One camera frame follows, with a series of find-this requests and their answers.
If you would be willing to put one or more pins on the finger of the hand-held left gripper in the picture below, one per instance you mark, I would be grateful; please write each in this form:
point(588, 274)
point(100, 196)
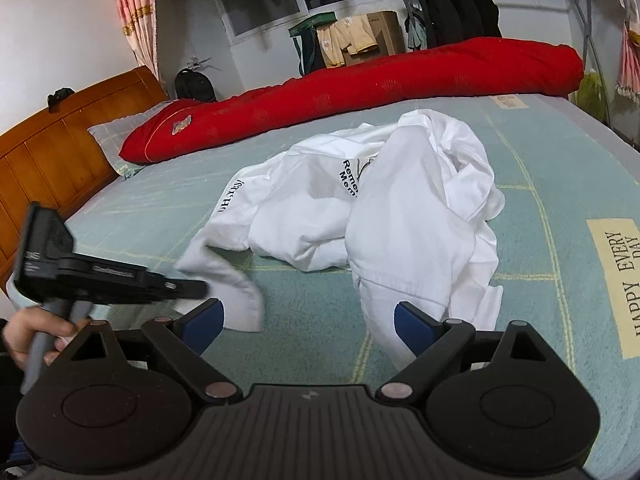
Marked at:
point(180, 287)

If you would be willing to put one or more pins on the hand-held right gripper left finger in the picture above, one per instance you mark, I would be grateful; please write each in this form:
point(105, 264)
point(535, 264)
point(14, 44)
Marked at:
point(207, 321)

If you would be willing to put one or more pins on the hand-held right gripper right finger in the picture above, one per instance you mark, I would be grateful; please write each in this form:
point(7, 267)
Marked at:
point(414, 327)

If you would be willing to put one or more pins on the white printed t-shirt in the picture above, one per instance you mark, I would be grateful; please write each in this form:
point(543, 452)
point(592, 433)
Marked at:
point(400, 210)

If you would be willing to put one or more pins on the person's left forearm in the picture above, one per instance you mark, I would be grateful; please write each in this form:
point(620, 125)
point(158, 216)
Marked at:
point(7, 390)

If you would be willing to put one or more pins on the person's left hand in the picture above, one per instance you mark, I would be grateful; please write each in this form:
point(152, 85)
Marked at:
point(27, 332)

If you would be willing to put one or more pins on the wooden headboard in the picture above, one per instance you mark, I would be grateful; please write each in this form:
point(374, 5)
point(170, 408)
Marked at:
point(50, 160)

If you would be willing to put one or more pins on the grey checked pillow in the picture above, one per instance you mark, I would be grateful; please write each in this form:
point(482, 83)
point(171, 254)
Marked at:
point(112, 132)

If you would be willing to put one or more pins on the small black object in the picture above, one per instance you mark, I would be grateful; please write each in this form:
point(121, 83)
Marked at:
point(61, 97)

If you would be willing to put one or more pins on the black backpack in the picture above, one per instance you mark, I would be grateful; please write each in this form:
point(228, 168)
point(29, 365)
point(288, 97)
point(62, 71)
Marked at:
point(195, 87)

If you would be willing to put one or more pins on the pink patterned curtain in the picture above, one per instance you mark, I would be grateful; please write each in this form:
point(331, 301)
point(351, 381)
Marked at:
point(135, 10)
point(630, 60)

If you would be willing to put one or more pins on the rolled red quilt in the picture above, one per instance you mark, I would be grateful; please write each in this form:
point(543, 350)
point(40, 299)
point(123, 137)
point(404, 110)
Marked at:
point(350, 85)

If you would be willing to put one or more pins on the yellow-green plastic bag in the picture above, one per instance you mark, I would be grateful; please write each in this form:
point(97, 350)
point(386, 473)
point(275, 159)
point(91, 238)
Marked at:
point(590, 92)

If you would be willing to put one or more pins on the pale green garment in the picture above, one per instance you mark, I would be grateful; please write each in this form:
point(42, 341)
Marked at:
point(415, 30)

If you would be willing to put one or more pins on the cardboard box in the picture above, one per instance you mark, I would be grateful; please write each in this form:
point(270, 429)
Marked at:
point(387, 30)

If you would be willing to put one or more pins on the beige flowered garment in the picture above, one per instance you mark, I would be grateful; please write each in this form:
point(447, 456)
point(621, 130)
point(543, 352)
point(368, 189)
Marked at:
point(345, 35)

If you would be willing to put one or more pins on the black jacket with round badge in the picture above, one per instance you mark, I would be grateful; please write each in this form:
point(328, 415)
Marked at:
point(440, 15)

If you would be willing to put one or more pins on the plain black hanging jacket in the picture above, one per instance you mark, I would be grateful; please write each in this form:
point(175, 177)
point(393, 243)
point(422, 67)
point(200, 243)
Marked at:
point(480, 10)

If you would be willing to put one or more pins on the metal drying rack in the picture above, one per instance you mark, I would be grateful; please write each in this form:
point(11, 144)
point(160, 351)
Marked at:
point(586, 25)

